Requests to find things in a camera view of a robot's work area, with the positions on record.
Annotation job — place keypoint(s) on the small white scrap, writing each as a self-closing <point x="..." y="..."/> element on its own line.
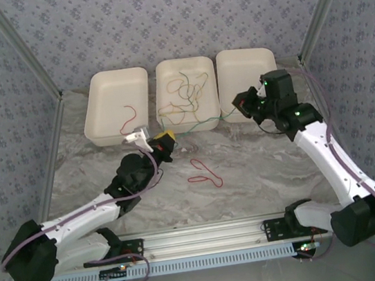
<point x="184" y="150"/>

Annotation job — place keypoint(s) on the small black adapter board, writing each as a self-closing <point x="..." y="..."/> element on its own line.
<point x="110" y="273"/>
<point x="307" y="246"/>

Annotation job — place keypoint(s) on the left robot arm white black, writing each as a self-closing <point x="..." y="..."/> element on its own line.
<point x="80" y="222"/>

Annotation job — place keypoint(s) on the cream plastic tray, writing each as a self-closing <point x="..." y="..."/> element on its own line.
<point x="108" y="99"/>
<point x="240" y="66"/>
<point x="163" y="70"/>

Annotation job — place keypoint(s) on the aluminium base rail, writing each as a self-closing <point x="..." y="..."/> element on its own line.
<point x="204" y="236"/>

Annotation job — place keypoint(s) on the aluminium upright frame post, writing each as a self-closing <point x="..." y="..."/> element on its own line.
<point x="21" y="45"/>
<point x="324" y="2"/>

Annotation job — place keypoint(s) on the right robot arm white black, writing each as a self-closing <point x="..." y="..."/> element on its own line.
<point x="323" y="163"/>

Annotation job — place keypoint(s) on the aluminium table side rail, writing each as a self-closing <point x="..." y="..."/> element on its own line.
<point x="343" y="146"/>
<point x="51" y="156"/>

